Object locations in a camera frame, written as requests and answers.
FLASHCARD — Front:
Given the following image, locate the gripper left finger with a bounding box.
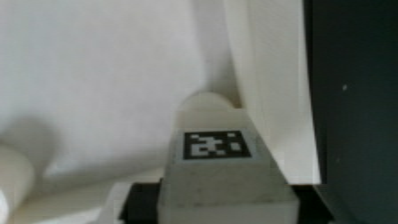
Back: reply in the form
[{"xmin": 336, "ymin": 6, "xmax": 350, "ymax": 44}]
[{"xmin": 103, "ymin": 182, "xmax": 160, "ymax": 224}]

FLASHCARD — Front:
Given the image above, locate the white table leg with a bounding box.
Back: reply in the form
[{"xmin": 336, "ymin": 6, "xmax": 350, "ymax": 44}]
[{"xmin": 158, "ymin": 92, "xmax": 300, "ymax": 224}]

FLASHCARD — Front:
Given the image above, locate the white square tabletop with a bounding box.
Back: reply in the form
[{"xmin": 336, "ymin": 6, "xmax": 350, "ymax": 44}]
[{"xmin": 0, "ymin": 0, "xmax": 320, "ymax": 224}]

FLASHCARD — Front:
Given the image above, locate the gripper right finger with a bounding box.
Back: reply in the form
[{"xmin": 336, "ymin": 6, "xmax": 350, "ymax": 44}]
[{"xmin": 293, "ymin": 185, "xmax": 334, "ymax": 224}]

